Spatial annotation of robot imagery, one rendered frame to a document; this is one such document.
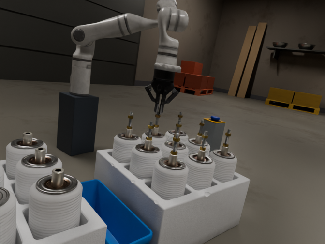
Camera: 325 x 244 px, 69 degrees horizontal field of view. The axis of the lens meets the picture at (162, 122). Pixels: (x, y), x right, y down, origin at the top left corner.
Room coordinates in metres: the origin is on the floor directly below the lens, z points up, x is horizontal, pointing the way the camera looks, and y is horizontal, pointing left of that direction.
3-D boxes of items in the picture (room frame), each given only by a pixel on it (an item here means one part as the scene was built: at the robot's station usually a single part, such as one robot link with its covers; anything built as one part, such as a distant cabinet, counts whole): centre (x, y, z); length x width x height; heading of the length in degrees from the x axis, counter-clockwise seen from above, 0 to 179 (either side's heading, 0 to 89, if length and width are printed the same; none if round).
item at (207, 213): (0.77, -0.06, 0.09); 0.39 x 0.39 x 0.18; 41
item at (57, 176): (0.42, 0.18, 0.26); 0.02 x 0.02 x 0.03
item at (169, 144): (0.77, -0.06, 0.25); 0.08 x 0.08 x 0.01
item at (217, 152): (0.76, -0.22, 0.25); 0.08 x 0.08 x 0.01
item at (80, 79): (1.19, 0.44, 0.39); 0.09 x 0.09 x 0.17; 54
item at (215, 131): (1.02, -0.23, 0.16); 0.07 x 0.07 x 0.31; 41
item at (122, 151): (0.79, 0.11, 0.16); 0.10 x 0.10 x 0.18
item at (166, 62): (0.85, 0.02, 0.52); 0.11 x 0.09 x 0.06; 9
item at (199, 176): (0.69, -0.13, 0.16); 0.10 x 0.10 x 0.18
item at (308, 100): (5.98, -3.15, 0.21); 1.23 x 0.89 x 0.43; 54
